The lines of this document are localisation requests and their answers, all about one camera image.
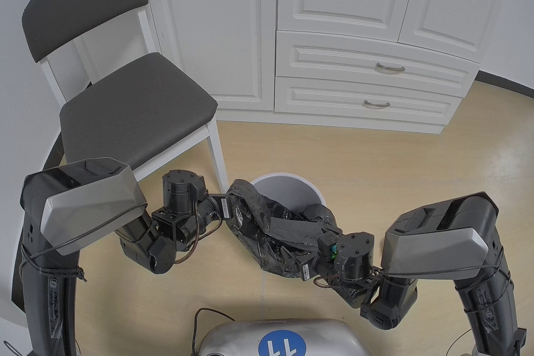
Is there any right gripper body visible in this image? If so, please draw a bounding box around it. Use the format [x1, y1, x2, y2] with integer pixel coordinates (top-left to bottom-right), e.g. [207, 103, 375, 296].
[298, 258, 336, 283]

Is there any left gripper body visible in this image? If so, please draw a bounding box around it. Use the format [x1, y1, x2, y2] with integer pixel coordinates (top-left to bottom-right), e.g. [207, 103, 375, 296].
[196, 194, 233, 228]

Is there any black plastic bag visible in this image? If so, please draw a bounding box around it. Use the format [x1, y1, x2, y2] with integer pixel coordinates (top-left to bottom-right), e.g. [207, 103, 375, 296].
[225, 179, 340, 280]

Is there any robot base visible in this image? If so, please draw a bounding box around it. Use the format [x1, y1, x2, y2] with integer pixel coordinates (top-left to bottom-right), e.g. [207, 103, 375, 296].
[202, 319, 370, 356]

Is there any white trash bin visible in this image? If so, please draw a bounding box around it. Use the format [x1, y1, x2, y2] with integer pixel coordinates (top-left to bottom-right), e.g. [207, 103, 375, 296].
[249, 173, 327, 221]

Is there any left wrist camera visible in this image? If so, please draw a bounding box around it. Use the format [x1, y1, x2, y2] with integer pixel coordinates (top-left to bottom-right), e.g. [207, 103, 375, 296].
[191, 176, 209, 202]

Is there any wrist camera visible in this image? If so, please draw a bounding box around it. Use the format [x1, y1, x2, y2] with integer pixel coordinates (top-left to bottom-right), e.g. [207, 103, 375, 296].
[317, 231, 339, 261]
[191, 176, 209, 202]

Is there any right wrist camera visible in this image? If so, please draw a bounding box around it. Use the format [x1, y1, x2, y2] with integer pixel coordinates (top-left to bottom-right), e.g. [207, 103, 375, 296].
[317, 231, 339, 261]

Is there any black cable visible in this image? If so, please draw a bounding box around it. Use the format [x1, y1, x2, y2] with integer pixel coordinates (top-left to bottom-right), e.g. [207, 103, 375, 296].
[191, 308, 236, 356]

